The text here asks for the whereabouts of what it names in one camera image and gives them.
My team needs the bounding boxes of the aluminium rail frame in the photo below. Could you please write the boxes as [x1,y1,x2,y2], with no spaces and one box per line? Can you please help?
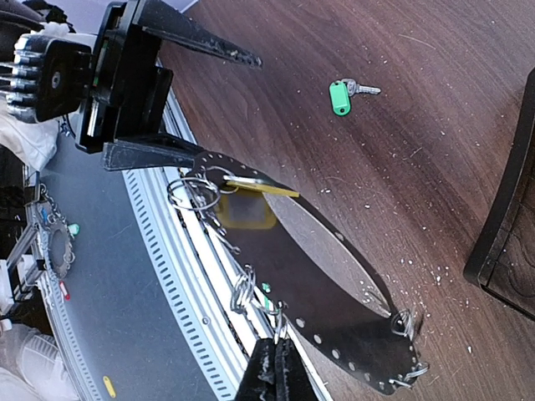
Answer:
[41,62,331,401]

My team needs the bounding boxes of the green tagged key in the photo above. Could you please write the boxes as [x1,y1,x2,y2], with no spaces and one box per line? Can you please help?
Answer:
[329,79,381,116]
[261,282,278,312]

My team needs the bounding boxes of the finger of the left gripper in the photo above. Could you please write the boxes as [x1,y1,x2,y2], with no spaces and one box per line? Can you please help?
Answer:
[102,133,205,171]
[137,1,262,68]

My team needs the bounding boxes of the black key holder strap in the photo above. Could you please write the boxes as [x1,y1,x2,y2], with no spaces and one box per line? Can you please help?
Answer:
[166,150,431,396]

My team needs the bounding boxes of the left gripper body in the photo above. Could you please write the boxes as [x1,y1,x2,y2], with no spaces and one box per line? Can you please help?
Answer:
[76,1,174,154]

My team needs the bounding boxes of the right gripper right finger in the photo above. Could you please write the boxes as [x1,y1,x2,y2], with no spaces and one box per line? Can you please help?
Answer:
[276,338,318,401]

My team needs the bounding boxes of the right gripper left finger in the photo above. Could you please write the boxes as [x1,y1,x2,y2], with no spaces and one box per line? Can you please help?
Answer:
[235,338,276,401]

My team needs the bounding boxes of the yellow tagged key bunch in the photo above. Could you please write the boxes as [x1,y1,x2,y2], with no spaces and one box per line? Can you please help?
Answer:
[215,173,299,230]

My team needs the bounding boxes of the white bag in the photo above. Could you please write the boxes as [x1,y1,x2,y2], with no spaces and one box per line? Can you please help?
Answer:
[1,110,59,171]

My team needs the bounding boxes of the black wire dish rack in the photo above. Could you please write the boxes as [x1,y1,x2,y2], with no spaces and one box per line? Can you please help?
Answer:
[463,71,534,321]

